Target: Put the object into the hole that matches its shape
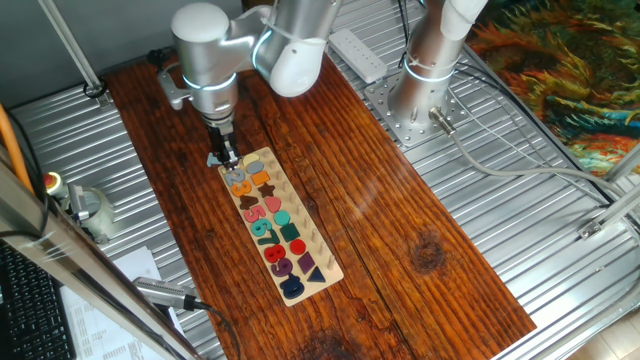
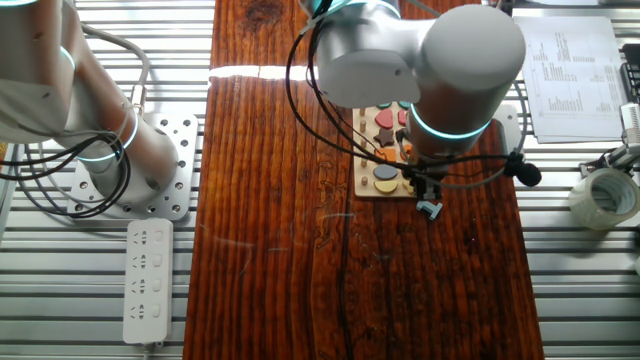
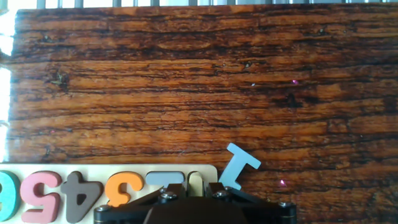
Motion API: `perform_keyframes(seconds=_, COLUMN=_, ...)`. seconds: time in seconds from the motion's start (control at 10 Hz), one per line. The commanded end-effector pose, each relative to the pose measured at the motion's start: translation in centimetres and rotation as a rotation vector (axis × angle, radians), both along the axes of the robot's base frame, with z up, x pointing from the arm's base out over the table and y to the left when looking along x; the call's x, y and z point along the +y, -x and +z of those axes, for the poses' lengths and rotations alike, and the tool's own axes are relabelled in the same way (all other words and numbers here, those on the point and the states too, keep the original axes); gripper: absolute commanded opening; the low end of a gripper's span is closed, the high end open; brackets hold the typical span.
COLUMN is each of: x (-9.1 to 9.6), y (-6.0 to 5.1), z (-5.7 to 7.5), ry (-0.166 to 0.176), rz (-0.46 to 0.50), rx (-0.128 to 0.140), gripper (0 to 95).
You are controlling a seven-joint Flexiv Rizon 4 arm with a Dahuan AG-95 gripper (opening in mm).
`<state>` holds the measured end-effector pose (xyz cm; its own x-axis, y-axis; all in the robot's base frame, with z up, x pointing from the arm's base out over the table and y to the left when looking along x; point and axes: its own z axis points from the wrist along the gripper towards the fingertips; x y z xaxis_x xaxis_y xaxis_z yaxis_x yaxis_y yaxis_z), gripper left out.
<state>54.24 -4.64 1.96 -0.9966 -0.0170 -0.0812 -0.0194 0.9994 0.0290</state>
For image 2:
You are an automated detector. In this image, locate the clear tape roll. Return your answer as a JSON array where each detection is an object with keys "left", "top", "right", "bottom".
[{"left": 568, "top": 167, "right": 640, "bottom": 231}]

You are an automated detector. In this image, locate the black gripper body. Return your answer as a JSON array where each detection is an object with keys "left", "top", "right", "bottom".
[{"left": 407, "top": 158, "right": 449, "bottom": 190}]

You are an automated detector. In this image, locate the silver metal clamp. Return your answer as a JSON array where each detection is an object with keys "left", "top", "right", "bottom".
[{"left": 579, "top": 143, "right": 640, "bottom": 179}]

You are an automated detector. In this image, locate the blue-grey I-shaped piece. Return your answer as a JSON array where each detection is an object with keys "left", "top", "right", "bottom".
[{"left": 415, "top": 199, "right": 445, "bottom": 222}]

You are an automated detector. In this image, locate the wooden shape puzzle board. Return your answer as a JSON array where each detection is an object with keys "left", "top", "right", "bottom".
[{"left": 352, "top": 102, "right": 431, "bottom": 200}]

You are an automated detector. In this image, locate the brown star piece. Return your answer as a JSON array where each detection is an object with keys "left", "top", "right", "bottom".
[{"left": 373, "top": 128, "right": 396, "bottom": 149}]

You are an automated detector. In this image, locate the printed paper sheet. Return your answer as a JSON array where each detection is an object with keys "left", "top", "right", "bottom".
[{"left": 513, "top": 14, "right": 629, "bottom": 145}]

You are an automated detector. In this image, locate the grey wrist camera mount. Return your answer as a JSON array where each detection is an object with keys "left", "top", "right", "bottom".
[{"left": 492, "top": 103, "right": 522, "bottom": 156}]

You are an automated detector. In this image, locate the pink heart piece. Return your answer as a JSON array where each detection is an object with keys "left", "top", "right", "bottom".
[{"left": 374, "top": 108, "right": 395, "bottom": 130}]

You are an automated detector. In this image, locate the thick grey base cable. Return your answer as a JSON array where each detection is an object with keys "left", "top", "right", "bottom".
[{"left": 79, "top": 23, "right": 152, "bottom": 119}]

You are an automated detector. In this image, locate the black keyboard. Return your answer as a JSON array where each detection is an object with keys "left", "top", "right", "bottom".
[{"left": 619, "top": 43, "right": 640, "bottom": 104}]

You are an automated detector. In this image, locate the silver ridged camera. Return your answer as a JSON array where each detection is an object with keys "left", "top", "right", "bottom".
[{"left": 618, "top": 102, "right": 640, "bottom": 151}]

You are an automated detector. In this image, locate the grey oval piece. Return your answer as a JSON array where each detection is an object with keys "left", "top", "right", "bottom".
[{"left": 372, "top": 163, "right": 400, "bottom": 181}]

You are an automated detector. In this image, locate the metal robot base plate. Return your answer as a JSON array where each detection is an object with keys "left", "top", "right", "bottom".
[{"left": 67, "top": 112, "right": 200, "bottom": 221}]

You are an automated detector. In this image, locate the white power strip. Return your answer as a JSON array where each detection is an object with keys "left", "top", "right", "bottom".
[{"left": 122, "top": 217, "right": 175, "bottom": 346}]

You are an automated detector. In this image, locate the black base cable loop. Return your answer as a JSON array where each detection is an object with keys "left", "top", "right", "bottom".
[{"left": 0, "top": 127, "right": 133, "bottom": 219}]

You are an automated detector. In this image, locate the black wrist cable with plug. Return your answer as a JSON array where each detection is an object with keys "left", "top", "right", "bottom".
[{"left": 285, "top": 0, "right": 543, "bottom": 191}]

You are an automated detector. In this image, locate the brown wooden plank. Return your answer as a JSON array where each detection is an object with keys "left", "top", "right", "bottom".
[{"left": 182, "top": 0, "right": 546, "bottom": 360}]

